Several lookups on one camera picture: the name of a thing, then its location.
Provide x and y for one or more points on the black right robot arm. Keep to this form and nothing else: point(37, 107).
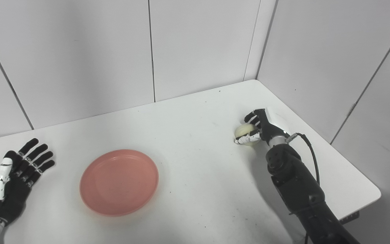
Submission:
point(300, 189)

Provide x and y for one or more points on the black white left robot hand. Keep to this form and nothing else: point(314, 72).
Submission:
point(12, 193)

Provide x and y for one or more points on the pink round plate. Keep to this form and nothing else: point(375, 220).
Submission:
point(118, 183)

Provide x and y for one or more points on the cream steamed bun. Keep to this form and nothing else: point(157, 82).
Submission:
point(245, 129)

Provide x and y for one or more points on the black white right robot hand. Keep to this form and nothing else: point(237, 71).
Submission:
point(271, 130)

